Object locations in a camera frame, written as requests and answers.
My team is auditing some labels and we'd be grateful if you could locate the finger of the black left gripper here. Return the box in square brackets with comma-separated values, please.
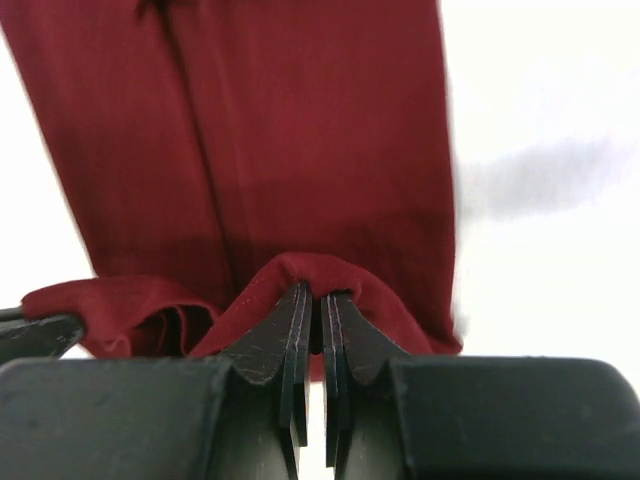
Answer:
[0, 307, 85, 364]

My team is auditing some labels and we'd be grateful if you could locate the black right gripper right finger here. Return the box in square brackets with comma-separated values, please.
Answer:
[320, 293, 639, 479]

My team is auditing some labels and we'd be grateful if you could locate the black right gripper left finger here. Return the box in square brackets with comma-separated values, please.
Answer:
[1, 283, 312, 479]

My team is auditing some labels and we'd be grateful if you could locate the dark red t-shirt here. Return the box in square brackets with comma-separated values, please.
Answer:
[1, 0, 461, 358]

